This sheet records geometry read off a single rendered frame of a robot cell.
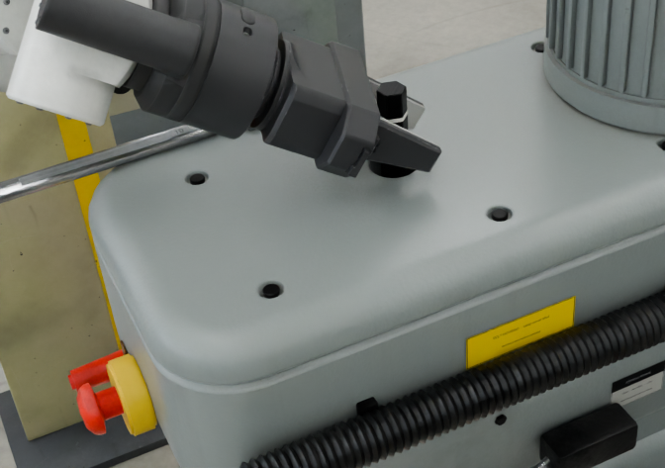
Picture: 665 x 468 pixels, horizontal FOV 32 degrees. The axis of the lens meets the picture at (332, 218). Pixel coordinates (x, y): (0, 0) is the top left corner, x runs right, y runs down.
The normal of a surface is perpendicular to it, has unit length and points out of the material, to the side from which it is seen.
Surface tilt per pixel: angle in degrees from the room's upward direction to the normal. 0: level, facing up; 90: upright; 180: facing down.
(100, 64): 64
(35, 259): 90
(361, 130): 53
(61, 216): 90
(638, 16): 90
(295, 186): 0
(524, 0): 0
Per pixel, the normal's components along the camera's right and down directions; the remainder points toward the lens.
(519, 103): -0.07, -0.79
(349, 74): 0.43, -0.76
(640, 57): -0.47, 0.57
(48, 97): 0.06, 0.05
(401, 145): 0.14, 0.60
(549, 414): 0.42, 0.53
